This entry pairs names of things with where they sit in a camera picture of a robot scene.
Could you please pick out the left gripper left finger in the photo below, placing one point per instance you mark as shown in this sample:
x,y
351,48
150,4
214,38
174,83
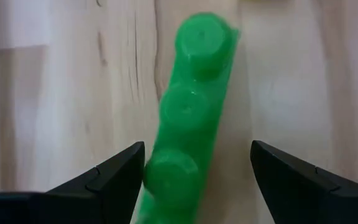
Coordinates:
x,y
113,193

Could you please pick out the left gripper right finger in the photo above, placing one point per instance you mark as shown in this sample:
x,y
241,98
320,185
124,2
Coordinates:
x,y
291,193

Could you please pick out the long green building block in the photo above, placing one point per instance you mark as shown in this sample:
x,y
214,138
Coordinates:
x,y
185,124

